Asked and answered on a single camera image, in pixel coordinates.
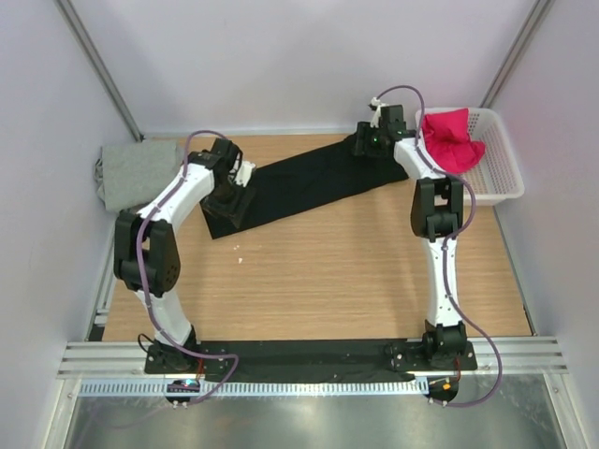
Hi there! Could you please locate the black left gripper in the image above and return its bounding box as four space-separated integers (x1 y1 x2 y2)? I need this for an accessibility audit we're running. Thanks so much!
203 177 255 227

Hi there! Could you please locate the black t shirt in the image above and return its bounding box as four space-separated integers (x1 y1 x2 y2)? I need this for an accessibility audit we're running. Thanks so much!
204 135 408 239

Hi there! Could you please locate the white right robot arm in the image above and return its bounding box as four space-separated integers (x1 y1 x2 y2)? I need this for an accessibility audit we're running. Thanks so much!
352 98 467 370

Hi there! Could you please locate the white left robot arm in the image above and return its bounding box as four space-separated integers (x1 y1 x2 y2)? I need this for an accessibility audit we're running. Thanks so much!
113 135 256 374

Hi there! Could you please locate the pink t shirt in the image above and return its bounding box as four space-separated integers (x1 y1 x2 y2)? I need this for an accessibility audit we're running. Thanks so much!
422 109 486 174

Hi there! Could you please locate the grey folded t shirt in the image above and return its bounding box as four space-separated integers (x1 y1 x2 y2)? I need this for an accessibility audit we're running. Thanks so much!
94 140 183 212

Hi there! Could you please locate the white plastic laundry basket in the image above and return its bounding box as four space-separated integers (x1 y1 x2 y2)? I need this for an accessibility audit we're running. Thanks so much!
416 108 525 206

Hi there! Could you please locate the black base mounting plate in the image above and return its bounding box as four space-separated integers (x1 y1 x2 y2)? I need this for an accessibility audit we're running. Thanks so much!
144 339 477 384

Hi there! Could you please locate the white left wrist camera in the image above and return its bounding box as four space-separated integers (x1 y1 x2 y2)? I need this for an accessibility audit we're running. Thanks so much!
234 161 256 187

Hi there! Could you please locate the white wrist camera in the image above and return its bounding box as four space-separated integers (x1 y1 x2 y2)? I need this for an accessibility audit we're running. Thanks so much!
234 161 256 187
369 96 387 128

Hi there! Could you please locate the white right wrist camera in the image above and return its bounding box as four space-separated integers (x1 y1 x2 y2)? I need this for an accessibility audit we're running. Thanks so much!
369 96 387 128

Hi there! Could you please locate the right aluminium corner post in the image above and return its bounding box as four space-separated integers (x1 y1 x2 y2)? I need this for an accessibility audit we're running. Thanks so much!
479 0 555 109

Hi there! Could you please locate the aluminium corner post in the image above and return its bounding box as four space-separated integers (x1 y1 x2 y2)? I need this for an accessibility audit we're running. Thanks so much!
54 0 144 142
479 0 555 109

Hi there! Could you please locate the white slotted cable duct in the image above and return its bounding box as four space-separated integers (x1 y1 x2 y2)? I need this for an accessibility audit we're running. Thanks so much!
79 377 429 398

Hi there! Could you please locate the left aluminium corner post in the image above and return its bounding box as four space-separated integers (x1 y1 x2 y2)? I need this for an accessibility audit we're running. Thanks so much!
54 0 144 142

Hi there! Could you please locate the aluminium frame rail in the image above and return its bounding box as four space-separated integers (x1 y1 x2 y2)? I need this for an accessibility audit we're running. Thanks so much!
58 337 567 384

